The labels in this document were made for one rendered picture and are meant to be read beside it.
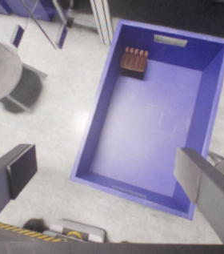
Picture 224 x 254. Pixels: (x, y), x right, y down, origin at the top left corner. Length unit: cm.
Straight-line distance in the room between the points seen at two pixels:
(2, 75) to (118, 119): 61
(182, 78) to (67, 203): 88
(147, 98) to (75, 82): 50
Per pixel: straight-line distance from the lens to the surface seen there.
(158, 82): 87
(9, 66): 106
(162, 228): 110
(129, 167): 80
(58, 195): 112
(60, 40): 52
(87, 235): 98
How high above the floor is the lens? 102
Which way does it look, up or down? 79 degrees down
